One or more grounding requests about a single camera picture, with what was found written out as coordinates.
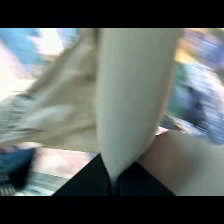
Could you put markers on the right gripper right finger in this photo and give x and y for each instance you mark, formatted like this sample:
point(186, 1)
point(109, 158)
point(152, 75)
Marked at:
point(140, 181)

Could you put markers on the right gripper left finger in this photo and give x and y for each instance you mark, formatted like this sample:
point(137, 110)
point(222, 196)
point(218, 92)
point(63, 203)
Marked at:
point(93, 180)

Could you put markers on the brown garment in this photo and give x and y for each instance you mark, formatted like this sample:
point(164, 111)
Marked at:
point(186, 163)

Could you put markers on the cream garment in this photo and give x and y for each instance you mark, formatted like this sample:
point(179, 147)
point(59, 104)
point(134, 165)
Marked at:
point(133, 93)

